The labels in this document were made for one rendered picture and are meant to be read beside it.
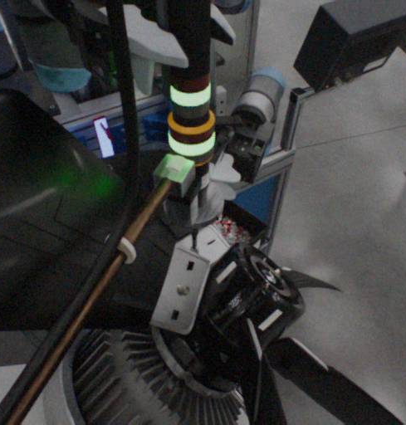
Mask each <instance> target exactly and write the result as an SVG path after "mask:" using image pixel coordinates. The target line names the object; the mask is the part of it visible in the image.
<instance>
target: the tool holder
mask: <svg viewBox="0 0 406 425"><path fill-rule="evenodd" d="M172 157H173V155H170V154H166V155H165V157H164V159H162V160H161V161H160V164H159V166H158V167H157V168H156V170H155V171H154V172H153V179H154V184H153V189H155V187H156V185H157V183H158V182H159V180H160V179H162V178H168V179H169V180H170V181H171V182H172V183H173V185H174V188H173V189H172V191H171V192H170V194H169V195H168V197H167V199H166V201H165V202H164V203H163V207H164V211H165V214H166V216H167V217H168V219H169V221H170V222H172V223H173V224H176V225H178V226H180V227H185V228H201V227H206V226H209V225H211V224H213V223H214V222H216V221H218V219H219V218H220V216H221V215H222V213H223V204H224V206H225V205H226V203H227V202H224V196H223V192H222V190H221V189H220V187H219V186H218V185H217V184H215V183H214V182H212V181H210V180H209V186H208V189H207V202H206V203H205V204H204V205H203V206H202V207H200V208H199V209H198V193H199V191H200V189H201V187H202V177H201V176H198V174H195V168H194V161H191V160H188V159H187V162H185V163H184V166H183V167H182V168H181V170H180V171H176V172H173V171H170V170H168V168H166V166H167V165H168V162H169V161H170V160H171V158H172Z"/></svg>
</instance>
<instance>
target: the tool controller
mask: <svg viewBox="0 0 406 425"><path fill-rule="evenodd" d="M405 36H406V0H334V1H330V2H326V3H322V4H321V5H320V6H319V7H318V10H317V12H316V15H315V17H314V19H313V22H312V24H311V27H310V30H309V31H308V32H307V33H306V37H305V39H304V41H303V43H302V46H301V49H300V50H299V53H298V55H297V57H296V61H295V63H294V65H293V66H294V68H295V69H296V70H297V72H298V74H299V75H300V76H301V77H302V78H303V80H305V81H306V82H307V83H308V85H309V86H310V88H312V89H314V92H315V93H319V92H321V91H323V90H327V89H330V88H332V87H335V88H336V89H338V88H340V87H341V86H342V85H343V84H344V83H346V84H347V85H349V84H350V83H352V82H353V79H354V78H355V77H358V76H362V75H363V74H366V73H368V72H371V71H375V70H377V69H379V68H381V67H383V66H384V64H385V63H387V61H388V59H389V58H390V57H391V56H392V54H393V53H394V51H395V50H396V48H397V46H398V44H399V43H400V42H401V41H402V40H403V39H404V38H405Z"/></svg>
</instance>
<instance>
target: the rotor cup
mask: <svg viewBox="0 0 406 425"><path fill-rule="evenodd" d="M233 261H234V262H235V264H236V267H235V268H234V269H233V270H232V271H231V272H229V273H228V274H227V275H226V277H225V278H224V279H223V280H222V281H221V282H220V283H217V281H216V279H217V278H218V277H219V276H220V275H221V274H222V273H223V272H224V271H225V270H226V269H227V268H228V267H229V264H231V263H232V262H233ZM264 270H266V271H269V272H270V273H271V274H272V275H273V276H274V279H276V280H275V283H272V282H270V281H269V280H268V279H267V278H266V276H265V275H264V273H262V271H264ZM275 310H280V311H281V312H282V313H281V315H280V316H279V317H277V318H275V319H274V320H273V321H272V322H271V323H270V324H269V326H268V327H267V328H265V329H264V330H261V329H260V328H258V327H259V326H260V324H261V323H263V322H264V321H266V320H267V319H268V318H269V317H270V316H271V315H272V314H273V312H274V311H275ZM305 312H306V305H305V301H304V299H303V297H302V295H301V293H300V292H299V291H298V289H297V288H296V286H295V285H294V283H293V282H292V281H291V279H290V278H289V276H288V275H286V274H285V273H284V271H283V270H282V269H281V268H280V267H279V266H278V265H277V264H276V263H275V262H274V261H272V260H271V259H270V258H269V257H268V256H267V255H265V253H264V252H261V251H260V250H259V249H257V248H256V247H254V246H253V245H250V244H248V243H246V242H243V241H236V242H235V243H233V244H232V245H231V246H230V247H229V248H228V249H227V250H226V251H225V252H224V253H223V254H222V255H221V256H220V257H219V258H218V259H217V260H216V261H215V262H214V263H213V264H212V266H211V267H210V271H209V274H208V277H207V280H206V283H205V286H204V290H203V294H202V298H201V301H200V305H199V308H198V313H197V316H195V320H194V322H193V328H192V329H191V331H190V332H189V334H188V335H183V334H180V333H178V332H174V331H171V330H166V329H163V330H164V333H165V336H166V339H167V341H168V342H169V344H170V346H171V348H172V349H174V352H175V353H176V355H177V356H178V357H179V358H180V360H181V361H182V362H183V363H185V365H186V366H187V368H188V369H189V370H191V371H192V372H193V373H194V374H196V375H197V376H199V378H200V379H201V380H202V381H204V382H205V383H208V384H210V385H212V386H213V387H215V388H220V389H224V390H235V389H238V388H240V383H239V380H238V379H236V377H235V375H234V371H233V363H234V362H235V361H239V351H240V339H241V326H242V316H243V315H245V316H246V317H247V319H250V321H251V322H252V326H254V329H255V331H256V334H257V339H258V342H259V344H261V345H262V348H261V350H262V353H263V352H264V350H265V349H267V348H268V347H269V346H271V345H272V344H273V343H274V342H275V341H276V340H278V338H279V337H281V336H282V335H283V334H284V333H285V332H286V331H287V330H288V329H290V328H291V327H292V326H293V325H294V324H295V323H296V322H297V321H298V320H299V319H301V318H302V317H303V315H304V314H305Z"/></svg>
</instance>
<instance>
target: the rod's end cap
mask: <svg viewBox="0 0 406 425"><path fill-rule="evenodd" d="M185 162H187V159H185V158H183V157H181V156H173V157H172V158H171V160H170V161H169V162H168V165H167V166H166V168H168V170H170V171H173V172H176V171H180V170H181V168H182V167H183V166H184V163H185Z"/></svg>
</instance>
